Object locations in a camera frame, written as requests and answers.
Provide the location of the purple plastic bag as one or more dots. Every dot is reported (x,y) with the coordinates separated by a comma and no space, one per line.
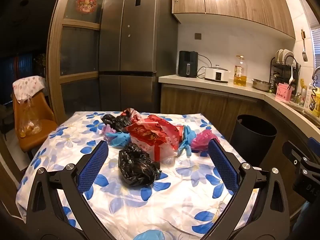
(106,130)

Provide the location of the clear bag of oranges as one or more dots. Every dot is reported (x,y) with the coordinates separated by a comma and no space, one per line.
(30,126)

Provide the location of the wooden wall cabinets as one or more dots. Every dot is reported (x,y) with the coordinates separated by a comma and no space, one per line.
(237,2)

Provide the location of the pink utensil holder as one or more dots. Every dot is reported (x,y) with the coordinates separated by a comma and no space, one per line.
(283,93)

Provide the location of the blue plastic bag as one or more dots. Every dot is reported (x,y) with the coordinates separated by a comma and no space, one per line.
(187,137)
(118,140)

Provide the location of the black air fryer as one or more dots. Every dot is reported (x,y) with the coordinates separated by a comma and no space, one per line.
(188,63)

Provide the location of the hanging metal spatula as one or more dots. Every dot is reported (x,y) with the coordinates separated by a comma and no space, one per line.
(304,55)

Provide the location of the orange chair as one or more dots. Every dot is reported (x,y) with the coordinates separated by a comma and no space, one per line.
(47,125)

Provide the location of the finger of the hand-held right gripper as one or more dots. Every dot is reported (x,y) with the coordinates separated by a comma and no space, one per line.
(315,143)
(308,182)

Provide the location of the white plate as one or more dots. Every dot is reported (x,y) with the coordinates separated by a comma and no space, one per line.
(289,55)
(279,55)

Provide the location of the white ladle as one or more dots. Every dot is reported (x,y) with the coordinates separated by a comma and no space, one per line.
(291,76)

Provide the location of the red and white plastic bag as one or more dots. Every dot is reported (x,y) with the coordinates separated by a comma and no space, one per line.
(150,135)

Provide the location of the blue floral tablecloth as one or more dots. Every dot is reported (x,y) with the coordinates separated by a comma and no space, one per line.
(162,205)

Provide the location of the steel sink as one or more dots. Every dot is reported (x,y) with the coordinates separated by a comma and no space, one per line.
(310,115)

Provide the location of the white electric cooker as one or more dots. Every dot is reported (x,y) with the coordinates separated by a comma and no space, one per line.
(216,75)

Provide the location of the red snack wrapper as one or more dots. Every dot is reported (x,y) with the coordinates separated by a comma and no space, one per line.
(130,113)

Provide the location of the wooden framed glass door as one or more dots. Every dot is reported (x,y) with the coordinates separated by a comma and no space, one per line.
(75,52)

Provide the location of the white plastic bottle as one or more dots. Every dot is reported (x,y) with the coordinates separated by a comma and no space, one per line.
(309,93)

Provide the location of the steel bowl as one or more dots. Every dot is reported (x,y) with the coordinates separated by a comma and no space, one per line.
(261,85)

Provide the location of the window blinds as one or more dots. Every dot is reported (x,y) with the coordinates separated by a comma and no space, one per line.
(316,47)

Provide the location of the black dish rack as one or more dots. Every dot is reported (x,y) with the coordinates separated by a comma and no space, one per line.
(275,72)

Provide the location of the cooking oil bottle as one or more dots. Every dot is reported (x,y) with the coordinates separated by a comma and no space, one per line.
(240,76)

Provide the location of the large black plastic bag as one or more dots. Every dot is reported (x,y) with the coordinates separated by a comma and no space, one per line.
(137,165)

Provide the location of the pink plastic bag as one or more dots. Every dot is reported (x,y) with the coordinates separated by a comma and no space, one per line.
(203,140)

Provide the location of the yellow dish soap bottle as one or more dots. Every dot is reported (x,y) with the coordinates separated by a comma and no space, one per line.
(315,100)

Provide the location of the black trash bin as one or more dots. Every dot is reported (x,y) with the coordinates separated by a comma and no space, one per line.
(252,135)

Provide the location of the red round door decoration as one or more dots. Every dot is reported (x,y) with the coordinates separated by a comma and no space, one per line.
(87,3)

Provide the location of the kitchen counter with wooden cabinets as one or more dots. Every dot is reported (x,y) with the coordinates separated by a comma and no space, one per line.
(200,102)

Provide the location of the small black plastic bag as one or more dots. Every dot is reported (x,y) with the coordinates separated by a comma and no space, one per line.
(113,121)

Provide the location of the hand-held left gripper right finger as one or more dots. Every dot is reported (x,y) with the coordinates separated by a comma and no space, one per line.
(222,165)

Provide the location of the dark wall socket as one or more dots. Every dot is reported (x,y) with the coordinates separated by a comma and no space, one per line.
(198,36)

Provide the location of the steel faucet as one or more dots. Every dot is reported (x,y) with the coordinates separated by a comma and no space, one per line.
(315,73)

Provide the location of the polka dot cloth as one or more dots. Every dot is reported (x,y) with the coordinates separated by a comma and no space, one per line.
(27,86)

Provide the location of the dark steel refrigerator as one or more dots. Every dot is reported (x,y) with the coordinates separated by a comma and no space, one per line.
(137,55)

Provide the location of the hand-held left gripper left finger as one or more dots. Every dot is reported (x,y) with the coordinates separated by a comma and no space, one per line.
(93,165)

